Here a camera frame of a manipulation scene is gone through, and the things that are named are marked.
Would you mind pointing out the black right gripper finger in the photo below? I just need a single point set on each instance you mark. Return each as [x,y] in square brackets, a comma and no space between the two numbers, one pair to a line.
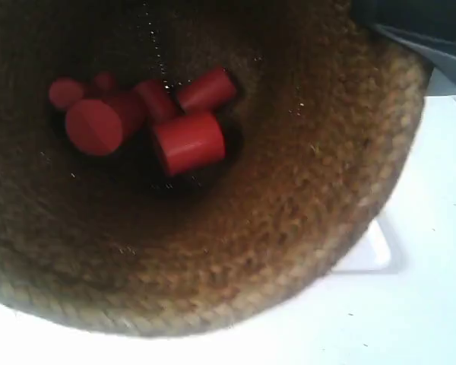
[427,27]

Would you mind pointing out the red cylinder large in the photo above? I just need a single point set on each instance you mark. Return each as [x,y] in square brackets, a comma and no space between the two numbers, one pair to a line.
[189,142]

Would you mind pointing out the brown woven wicker basket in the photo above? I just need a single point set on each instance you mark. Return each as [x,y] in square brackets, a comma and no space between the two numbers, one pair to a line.
[324,121]

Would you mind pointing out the red cylinder bottom front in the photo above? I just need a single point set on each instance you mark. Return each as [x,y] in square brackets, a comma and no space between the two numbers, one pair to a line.
[64,92]

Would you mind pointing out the white rectangular plastic tray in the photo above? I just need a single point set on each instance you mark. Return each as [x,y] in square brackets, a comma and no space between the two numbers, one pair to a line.
[371,253]

